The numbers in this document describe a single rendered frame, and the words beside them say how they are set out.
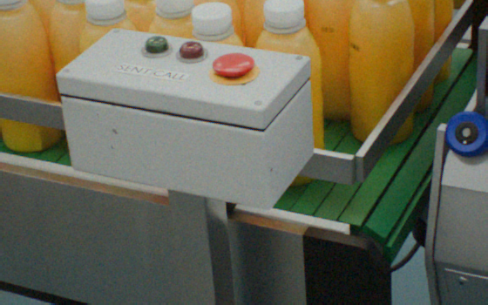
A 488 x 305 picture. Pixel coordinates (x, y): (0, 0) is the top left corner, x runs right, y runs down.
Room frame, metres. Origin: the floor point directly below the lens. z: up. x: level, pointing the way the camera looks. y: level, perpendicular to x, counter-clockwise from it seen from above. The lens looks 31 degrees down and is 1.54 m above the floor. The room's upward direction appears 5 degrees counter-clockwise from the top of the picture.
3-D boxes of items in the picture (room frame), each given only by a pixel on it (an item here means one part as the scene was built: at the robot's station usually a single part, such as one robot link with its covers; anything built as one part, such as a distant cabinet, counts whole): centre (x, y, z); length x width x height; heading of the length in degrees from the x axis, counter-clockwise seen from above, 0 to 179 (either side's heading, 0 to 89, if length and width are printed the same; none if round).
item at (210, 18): (1.01, 0.01, 1.08); 0.04 x 0.04 x 0.02
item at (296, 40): (1.01, -0.06, 0.99); 0.07 x 0.07 x 0.18
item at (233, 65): (0.86, 0.00, 1.11); 0.04 x 0.04 x 0.01
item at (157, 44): (0.92, 0.06, 1.11); 0.02 x 0.02 x 0.01
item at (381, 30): (1.08, -0.16, 0.99); 0.07 x 0.07 x 0.18
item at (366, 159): (1.08, -0.21, 0.96); 0.40 x 0.01 x 0.03; 152
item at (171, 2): (1.07, 0.05, 1.08); 0.04 x 0.04 x 0.02
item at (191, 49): (0.90, 0.03, 1.11); 0.02 x 0.02 x 0.01
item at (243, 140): (0.88, 0.04, 1.05); 0.20 x 0.10 x 0.10; 62
